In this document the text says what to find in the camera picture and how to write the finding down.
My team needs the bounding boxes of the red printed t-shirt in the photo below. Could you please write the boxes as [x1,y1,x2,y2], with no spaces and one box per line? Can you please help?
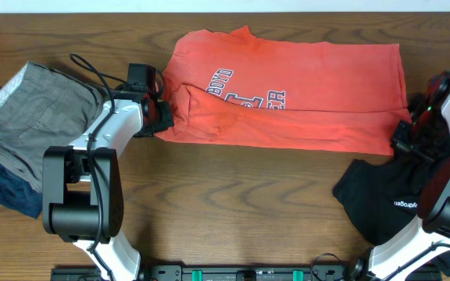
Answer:
[159,27,410,155]

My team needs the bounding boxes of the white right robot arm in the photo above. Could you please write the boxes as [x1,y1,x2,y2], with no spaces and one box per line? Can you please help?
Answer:
[352,71,450,280]

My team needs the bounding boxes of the navy blue folded garment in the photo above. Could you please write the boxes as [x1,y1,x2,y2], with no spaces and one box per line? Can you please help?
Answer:
[0,164,42,219]

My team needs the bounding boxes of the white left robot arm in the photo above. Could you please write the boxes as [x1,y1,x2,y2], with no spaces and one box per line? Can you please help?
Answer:
[42,99,173,280]

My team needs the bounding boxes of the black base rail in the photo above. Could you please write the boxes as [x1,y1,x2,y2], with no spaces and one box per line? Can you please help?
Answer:
[50,265,442,281]

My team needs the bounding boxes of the black garment with white logo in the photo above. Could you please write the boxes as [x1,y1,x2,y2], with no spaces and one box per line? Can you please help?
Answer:
[333,156,444,246]

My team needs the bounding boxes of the grey folded trousers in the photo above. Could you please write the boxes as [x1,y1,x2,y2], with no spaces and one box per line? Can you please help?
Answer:
[0,62,105,193]

